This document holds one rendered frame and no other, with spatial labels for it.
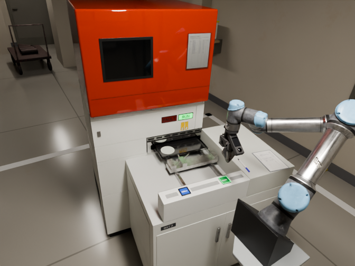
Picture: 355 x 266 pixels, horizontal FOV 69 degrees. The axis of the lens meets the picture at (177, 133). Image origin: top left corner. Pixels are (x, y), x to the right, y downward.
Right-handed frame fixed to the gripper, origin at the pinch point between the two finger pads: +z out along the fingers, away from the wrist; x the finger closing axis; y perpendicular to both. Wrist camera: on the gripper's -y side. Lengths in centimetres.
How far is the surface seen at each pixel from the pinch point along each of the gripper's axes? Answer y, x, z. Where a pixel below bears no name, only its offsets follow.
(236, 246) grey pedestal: -31.0, 10.5, 28.7
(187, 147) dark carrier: 47, 2, 21
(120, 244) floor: 52, 57, 111
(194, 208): -4.0, 21.6, 24.5
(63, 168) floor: 175, 97, 110
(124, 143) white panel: 59, 46, 14
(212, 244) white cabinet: -4, 5, 65
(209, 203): -3.9, 11.3, 24.6
